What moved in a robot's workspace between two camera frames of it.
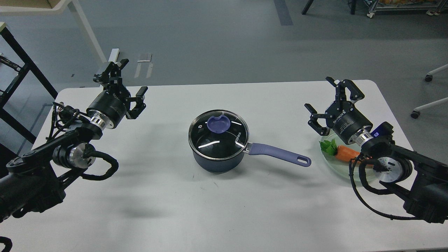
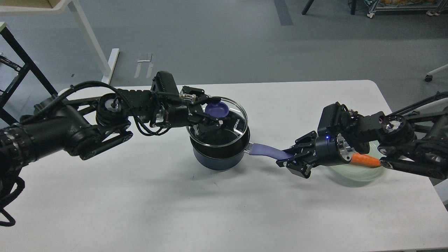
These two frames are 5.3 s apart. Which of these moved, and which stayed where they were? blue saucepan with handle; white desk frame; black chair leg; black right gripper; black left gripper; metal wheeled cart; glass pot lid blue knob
Moved: black right gripper; glass pot lid blue knob; black left gripper
Stayed: black chair leg; metal wheeled cart; blue saucepan with handle; white desk frame
